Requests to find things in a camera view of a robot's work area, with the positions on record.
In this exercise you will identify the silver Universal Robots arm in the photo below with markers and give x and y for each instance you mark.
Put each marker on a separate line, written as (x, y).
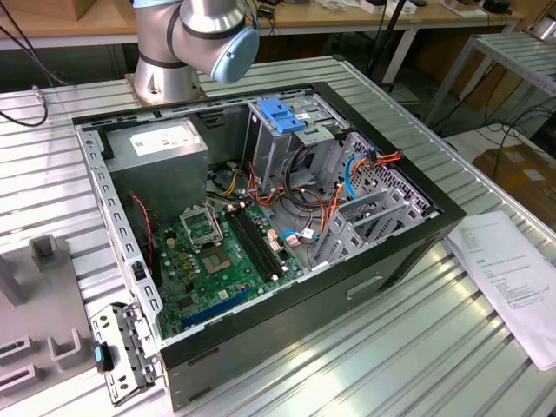
(165, 43)

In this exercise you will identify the metal disk bay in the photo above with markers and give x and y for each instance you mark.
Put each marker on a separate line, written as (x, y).
(343, 243)

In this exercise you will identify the black RAM slot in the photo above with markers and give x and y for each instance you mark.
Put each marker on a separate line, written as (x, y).
(251, 243)
(265, 243)

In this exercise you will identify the metal optical drive cage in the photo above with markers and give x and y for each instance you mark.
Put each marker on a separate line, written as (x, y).
(265, 147)

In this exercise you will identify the CPU socket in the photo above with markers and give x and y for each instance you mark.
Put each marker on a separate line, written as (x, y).
(217, 260)

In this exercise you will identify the blue plastic drive latch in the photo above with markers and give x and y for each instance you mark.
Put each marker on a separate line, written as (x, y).
(278, 115)

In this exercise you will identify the green motherboard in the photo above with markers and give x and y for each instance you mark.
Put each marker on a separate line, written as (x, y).
(217, 284)

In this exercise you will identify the black open PC case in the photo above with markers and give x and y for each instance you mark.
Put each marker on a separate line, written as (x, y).
(304, 313)

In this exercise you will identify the blue expansion slot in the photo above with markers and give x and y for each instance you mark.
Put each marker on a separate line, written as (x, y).
(217, 306)

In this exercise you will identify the grey power supply unit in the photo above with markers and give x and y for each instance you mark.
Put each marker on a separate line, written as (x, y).
(160, 182)

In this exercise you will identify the metal expansion card retainer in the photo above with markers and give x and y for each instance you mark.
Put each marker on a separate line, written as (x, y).
(130, 347)

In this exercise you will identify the blue black retainer latch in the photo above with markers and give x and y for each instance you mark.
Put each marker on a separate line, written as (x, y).
(99, 354)

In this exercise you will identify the printed white paper sheets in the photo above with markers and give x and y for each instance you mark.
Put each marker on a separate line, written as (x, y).
(508, 278)

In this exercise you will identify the brown cardboard box on floor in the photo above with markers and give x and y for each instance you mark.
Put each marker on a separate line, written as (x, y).
(521, 174)

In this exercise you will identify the grey part rack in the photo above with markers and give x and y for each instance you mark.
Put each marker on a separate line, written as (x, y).
(39, 304)

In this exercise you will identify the metal slat side table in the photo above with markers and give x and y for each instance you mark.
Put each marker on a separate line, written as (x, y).
(521, 56)

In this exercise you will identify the black case switch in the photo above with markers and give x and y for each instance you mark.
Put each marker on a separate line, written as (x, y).
(139, 271)

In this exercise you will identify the wooden desk with white frame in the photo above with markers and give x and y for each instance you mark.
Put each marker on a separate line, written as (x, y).
(43, 17)

